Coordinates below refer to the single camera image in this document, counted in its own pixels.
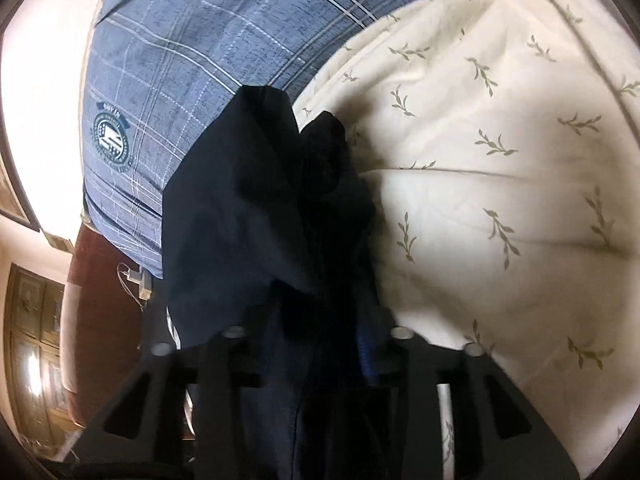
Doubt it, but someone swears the cream leaf-print blanket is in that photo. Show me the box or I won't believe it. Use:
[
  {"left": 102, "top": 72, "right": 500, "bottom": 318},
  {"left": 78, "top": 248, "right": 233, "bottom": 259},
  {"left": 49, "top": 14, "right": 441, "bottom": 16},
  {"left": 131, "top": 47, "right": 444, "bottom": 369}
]
[{"left": 292, "top": 0, "right": 640, "bottom": 480}]

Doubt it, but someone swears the dark brown bed frame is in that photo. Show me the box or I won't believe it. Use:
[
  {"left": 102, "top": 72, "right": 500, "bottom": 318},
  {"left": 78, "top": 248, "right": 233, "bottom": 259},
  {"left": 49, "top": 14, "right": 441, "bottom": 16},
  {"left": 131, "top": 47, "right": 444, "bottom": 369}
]
[{"left": 60, "top": 222, "right": 173, "bottom": 428}]

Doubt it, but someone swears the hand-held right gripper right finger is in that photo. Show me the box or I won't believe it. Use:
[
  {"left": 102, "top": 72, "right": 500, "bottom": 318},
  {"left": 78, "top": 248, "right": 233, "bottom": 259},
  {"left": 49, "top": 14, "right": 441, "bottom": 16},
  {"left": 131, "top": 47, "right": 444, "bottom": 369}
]
[{"left": 356, "top": 319, "right": 582, "bottom": 480}]

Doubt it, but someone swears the white charger with cable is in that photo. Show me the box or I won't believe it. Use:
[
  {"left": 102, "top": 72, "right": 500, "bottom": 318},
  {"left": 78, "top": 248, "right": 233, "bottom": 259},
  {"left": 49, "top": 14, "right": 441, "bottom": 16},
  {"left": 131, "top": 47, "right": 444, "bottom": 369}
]
[{"left": 117, "top": 262, "right": 155, "bottom": 306}]

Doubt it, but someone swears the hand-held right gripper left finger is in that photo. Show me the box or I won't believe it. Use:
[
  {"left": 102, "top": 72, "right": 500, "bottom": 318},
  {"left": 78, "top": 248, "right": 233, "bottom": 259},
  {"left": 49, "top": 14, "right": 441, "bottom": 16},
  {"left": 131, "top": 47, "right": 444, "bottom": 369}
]
[{"left": 52, "top": 327, "right": 266, "bottom": 480}]

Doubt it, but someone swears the blue plaid bed sheet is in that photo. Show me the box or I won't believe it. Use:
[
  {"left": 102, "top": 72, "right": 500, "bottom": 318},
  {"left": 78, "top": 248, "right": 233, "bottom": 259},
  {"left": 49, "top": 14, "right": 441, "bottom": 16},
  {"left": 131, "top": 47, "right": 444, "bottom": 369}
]
[{"left": 80, "top": 0, "right": 442, "bottom": 281}]

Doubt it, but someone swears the wooden panelled door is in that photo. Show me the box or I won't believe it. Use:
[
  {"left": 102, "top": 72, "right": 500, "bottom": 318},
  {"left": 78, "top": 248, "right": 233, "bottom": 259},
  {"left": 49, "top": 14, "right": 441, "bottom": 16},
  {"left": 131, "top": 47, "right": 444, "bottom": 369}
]
[{"left": 2, "top": 265, "right": 88, "bottom": 448}]

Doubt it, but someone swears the dark navy garment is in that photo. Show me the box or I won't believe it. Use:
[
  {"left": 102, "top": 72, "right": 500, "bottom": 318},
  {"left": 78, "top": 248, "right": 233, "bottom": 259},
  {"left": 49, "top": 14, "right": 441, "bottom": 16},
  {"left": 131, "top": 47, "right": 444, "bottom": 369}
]
[{"left": 160, "top": 85, "right": 401, "bottom": 480}]

